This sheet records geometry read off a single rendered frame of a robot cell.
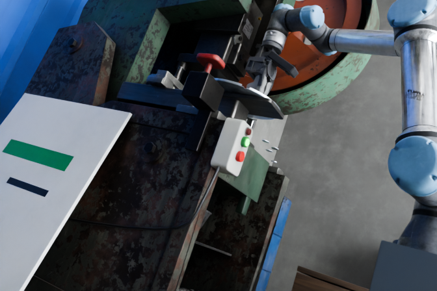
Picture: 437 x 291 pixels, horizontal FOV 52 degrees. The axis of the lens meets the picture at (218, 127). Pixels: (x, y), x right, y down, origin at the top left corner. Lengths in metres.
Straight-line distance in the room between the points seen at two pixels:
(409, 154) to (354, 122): 3.97
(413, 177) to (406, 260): 0.19
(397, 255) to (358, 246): 3.53
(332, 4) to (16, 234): 1.50
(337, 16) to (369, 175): 2.96
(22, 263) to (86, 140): 0.37
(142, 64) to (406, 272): 1.03
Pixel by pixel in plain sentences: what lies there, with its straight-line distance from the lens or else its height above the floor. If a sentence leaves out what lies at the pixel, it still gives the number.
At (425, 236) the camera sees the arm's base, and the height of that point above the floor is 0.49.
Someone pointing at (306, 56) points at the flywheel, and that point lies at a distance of 1.94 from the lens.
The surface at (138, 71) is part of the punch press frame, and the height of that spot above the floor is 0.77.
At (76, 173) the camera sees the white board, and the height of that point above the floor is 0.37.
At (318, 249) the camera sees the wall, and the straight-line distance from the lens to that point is 4.71.
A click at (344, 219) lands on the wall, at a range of 4.71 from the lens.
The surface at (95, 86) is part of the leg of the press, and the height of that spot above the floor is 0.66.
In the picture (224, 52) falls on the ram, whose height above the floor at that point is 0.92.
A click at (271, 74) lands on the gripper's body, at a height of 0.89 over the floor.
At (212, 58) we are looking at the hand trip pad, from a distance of 1.16.
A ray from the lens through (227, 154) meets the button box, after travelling 1.11.
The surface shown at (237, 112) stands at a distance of 1.45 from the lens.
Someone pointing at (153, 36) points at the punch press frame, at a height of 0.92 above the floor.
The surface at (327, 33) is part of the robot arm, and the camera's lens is 1.58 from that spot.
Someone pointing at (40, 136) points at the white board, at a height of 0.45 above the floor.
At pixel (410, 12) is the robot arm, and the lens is 1.24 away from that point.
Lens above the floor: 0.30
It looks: 15 degrees up
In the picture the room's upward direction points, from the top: 20 degrees clockwise
